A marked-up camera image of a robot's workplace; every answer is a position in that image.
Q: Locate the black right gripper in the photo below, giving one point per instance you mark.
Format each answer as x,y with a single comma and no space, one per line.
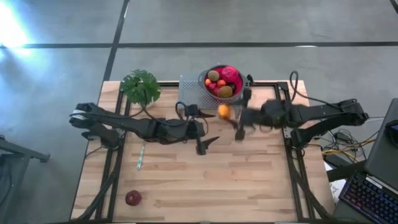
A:
267,115

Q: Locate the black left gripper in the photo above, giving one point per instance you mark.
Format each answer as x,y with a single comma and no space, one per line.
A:
194,129

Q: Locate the brown-green toy kiwi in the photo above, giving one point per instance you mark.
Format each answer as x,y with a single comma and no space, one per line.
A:
225,91
213,75

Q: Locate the orange toy fruit with leaves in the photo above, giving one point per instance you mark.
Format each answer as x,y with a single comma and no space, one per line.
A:
221,83

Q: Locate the big bright red apple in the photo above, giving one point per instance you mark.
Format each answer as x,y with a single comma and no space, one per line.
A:
230,73

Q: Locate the small yellow-orange toy pear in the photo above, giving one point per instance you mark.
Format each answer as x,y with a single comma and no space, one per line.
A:
207,82

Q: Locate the dark red toy apple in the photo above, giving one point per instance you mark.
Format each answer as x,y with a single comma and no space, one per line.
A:
133,198

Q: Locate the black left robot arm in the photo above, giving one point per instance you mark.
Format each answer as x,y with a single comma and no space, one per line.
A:
133,124

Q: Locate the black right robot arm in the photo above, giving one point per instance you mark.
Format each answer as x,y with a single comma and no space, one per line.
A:
329,109

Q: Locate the red colander bowl grey rim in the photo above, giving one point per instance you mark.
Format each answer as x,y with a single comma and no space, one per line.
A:
239,84

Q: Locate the grey perforated metal stand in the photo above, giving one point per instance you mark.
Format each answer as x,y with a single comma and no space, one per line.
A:
192,90

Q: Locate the silver table knife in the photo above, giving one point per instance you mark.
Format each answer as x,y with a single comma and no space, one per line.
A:
140,158

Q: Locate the green potted plant white pot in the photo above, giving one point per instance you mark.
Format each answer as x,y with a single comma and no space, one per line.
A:
141,87

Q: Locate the black power adapter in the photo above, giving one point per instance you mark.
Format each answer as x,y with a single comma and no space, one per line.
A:
343,137

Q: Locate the white paper sheet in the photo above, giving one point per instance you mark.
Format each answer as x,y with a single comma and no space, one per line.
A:
337,189

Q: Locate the dark grey laptop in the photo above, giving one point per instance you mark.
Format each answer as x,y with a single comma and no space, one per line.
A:
384,161

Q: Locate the black backlit keyboard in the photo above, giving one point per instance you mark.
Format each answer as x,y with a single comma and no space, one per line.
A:
370,199

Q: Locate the black aluminium table frame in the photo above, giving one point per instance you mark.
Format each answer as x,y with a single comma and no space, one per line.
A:
169,84

